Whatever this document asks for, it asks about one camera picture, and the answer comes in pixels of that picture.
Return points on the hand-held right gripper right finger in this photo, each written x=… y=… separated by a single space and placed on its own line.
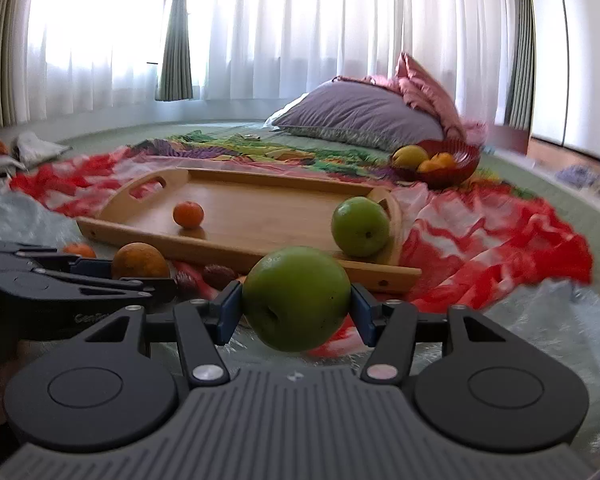
x=362 y=317

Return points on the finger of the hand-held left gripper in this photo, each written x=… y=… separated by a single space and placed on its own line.
x=130 y=287
x=92 y=266

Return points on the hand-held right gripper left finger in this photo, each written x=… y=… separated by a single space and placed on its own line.
x=228 y=312

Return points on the tangerine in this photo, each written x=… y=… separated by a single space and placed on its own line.
x=188 y=214
x=79 y=250

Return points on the large orange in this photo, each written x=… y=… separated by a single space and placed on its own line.
x=140 y=261

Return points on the red date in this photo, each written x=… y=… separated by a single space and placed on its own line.
x=219 y=275
x=186 y=281

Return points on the green apple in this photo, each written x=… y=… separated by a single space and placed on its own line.
x=296 y=299
x=361 y=226

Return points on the wooden tray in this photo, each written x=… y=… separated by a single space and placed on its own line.
x=260 y=205

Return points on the white crumpled bag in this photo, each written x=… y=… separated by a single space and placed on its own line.
x=37 y=149

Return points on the red and white scarf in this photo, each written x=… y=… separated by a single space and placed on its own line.
x=480 y=245

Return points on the small orange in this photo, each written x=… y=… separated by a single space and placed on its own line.
x=429 y=166
x=444 y=159

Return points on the red glass bowl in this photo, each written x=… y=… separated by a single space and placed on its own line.
x=450 y=176

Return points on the yellow pear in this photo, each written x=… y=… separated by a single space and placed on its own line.
x=410 y=156

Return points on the colourful printed cloth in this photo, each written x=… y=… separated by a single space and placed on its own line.
x=280 y=152

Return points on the snowflake mesh cloth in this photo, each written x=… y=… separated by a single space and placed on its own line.
x=555 y=320

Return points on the purple pillow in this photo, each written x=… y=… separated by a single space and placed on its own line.
x=360 y=110

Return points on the white sheer curtain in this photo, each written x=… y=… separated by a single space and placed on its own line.
x=95 y=35
x=330 y=25

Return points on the green curtain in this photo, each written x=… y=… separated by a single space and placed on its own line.
x=522 y=45
x=176 y=50

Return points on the pink quilt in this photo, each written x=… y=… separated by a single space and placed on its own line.
x=425 y=90

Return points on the blue cloth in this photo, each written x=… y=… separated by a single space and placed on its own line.
x=580 y=175

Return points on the white wardrobe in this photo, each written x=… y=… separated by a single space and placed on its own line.
x=580 y=60

